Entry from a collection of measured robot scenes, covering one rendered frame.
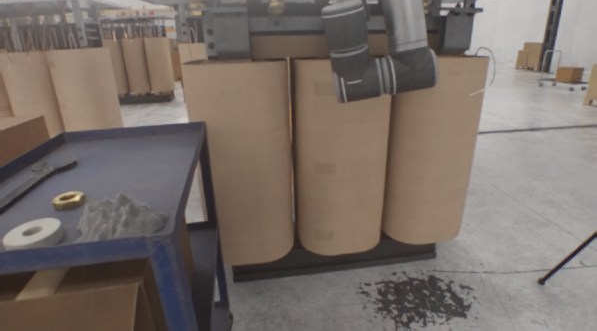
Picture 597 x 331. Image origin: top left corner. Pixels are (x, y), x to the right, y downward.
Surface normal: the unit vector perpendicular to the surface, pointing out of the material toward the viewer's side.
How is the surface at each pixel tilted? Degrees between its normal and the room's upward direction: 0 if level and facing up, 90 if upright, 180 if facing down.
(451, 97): 90
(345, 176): 90
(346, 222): 90
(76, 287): 0
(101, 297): 26
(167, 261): 90
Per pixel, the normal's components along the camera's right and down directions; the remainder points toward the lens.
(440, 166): 0.14, 0.32
